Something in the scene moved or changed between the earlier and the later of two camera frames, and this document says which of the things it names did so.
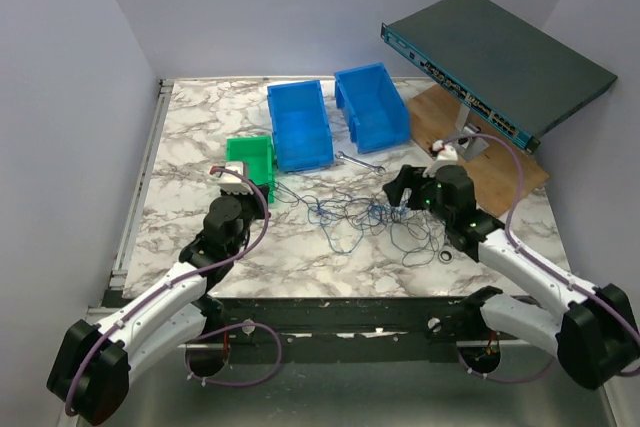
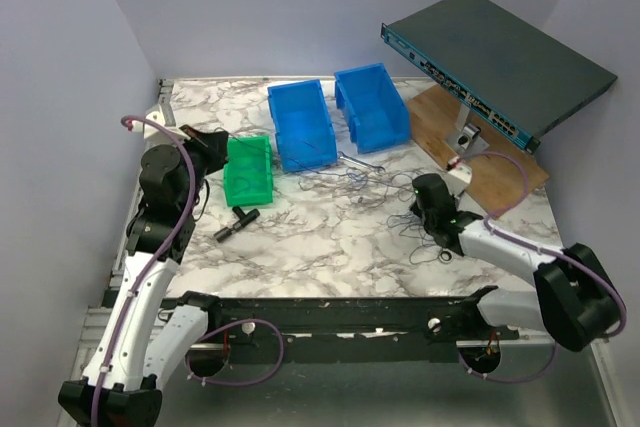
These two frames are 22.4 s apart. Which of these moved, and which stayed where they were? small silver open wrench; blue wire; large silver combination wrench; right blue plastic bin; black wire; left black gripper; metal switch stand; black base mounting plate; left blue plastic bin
Moved: black wire; left black gripper; blue wire
Stayed: large silver combination wrench; metal switch stand; small silver open wrench; left blue plastic bin; right blue plastic bin; black base mounting plate
